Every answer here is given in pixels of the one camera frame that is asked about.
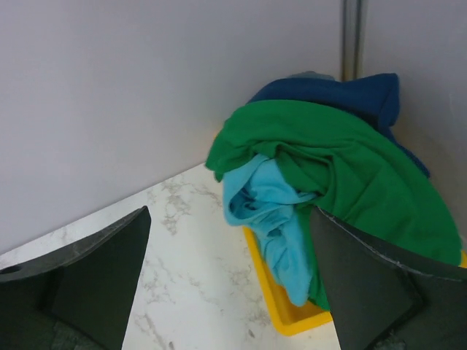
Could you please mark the green t shirt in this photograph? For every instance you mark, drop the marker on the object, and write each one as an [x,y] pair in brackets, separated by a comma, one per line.
[300,116]

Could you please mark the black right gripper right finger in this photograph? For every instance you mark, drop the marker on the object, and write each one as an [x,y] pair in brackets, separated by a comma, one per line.
[384,297]

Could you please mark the right aluminium corner post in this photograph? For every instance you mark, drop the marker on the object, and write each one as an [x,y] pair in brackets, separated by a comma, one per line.
[351,25]

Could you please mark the dark blue t shirt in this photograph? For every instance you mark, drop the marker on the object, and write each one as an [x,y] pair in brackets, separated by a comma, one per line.
[373,99]

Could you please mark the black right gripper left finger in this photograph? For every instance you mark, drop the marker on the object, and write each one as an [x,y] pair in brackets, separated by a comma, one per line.
[78,296]

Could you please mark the light blue t shirt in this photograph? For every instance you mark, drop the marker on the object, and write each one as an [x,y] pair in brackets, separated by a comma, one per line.
[257,196]

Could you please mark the yellow plastic tray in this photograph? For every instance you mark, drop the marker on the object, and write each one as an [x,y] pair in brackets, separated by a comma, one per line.
[288,310]

